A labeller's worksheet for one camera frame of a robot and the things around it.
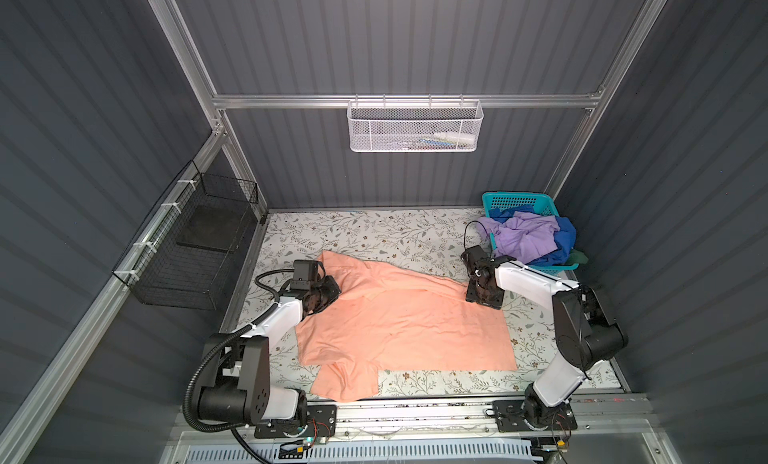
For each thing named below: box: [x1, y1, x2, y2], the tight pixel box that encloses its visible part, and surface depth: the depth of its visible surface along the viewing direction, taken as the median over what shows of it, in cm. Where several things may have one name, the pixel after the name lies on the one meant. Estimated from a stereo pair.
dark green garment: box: [566, 249, 589, 266], surface depth 94 cm
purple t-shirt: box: [477, 211, 561, 264], surface depth 97 cm
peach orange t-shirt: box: [296, 251, 519, 402], surface depth 91 cm
